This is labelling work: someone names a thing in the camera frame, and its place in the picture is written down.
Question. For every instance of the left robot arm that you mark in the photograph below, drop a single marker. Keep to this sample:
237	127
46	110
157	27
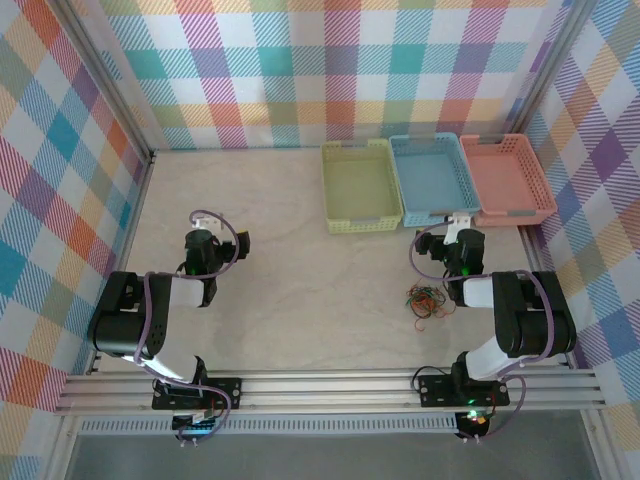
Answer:
120	320

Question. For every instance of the yellow-green plastic basket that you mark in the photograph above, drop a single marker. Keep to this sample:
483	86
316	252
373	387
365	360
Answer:
357	185

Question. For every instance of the aluminium frame post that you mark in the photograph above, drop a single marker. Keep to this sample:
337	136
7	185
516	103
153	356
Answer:
550	75
102	75

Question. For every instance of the aluminium mounting rail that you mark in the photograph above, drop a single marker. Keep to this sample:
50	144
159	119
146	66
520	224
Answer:
325	390

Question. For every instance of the aluminium frame leg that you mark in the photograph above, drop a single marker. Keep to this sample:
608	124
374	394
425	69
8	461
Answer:
607	450
62	450

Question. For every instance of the blue plastic basket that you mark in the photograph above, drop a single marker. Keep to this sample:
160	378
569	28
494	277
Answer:
432	180

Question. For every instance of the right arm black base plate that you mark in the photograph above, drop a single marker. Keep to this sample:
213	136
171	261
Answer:
435	392

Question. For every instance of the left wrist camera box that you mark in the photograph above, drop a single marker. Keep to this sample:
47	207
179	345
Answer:
207	221

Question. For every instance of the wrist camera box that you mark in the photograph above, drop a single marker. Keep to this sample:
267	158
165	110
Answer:
457	225
207	221

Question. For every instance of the pink plastic basket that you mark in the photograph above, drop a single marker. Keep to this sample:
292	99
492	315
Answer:
502	175

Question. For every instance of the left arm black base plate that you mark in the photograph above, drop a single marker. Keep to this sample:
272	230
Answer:
227	395

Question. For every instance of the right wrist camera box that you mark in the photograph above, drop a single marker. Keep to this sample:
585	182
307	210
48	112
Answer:
457	225

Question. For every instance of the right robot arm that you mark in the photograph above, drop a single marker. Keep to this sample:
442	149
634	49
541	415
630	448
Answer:
530	325

